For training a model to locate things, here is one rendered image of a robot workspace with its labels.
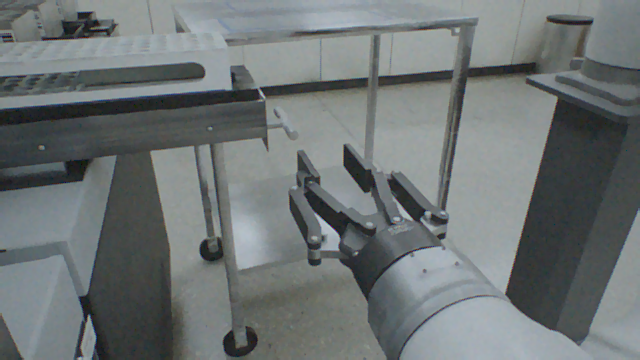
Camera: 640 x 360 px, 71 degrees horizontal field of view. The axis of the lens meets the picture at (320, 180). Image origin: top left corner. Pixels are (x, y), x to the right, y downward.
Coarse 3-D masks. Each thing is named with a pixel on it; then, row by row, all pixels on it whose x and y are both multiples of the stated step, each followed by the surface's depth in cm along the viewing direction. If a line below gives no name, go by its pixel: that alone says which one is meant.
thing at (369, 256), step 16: (352, 224) 39; (384, 224) 39; (400, 224) 35; (416, 224) 35; (352, 240) 37; (368, 240) 35; (384, 240) 34; (400, 240) 33; (416, 240) 33; (432, 240) 33; (352, 256) 36; (368, 256) 34; (384, 256) 33; (400, 256) 32; (352, 272) 36; (368, 272) 33; (368, 288) 33
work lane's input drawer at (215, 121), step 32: (160, 96) 50; (192, 96) 51; (224, 96) 52; (256, 96) 53; (0, 128) 46; (32, 128) 47; (64, 128) 48; (96, 128) 49; (128, 128) 50; (160, 128) 51; (192, 128) 52; (224, 128) 53; (256, 128) 54; (288, 128) 59; (0, 160) 47; (32, 160) 48; (64, 160) 49
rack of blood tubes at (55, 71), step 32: (192, 32) 58; (0, 64) 45; (32, 64) 46; (64, 64) 46; (96, 64) 47; (128, 64) 48; (160, 64) 58; (192, 64) 59; (224, 64) 51; (0, 96) 48; (32, 96) 47; (64, 96) 48; (96, 96) 49; (128, 96) 50
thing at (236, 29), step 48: (240, 0) 118; (288, 0) 118; (336, 0) 118; (384, 0) 118; (240, 192) 137; (336, 192) 137; (240, 240) 116; (288, 240) 116; (336, 240) 116; (240, 336) 113
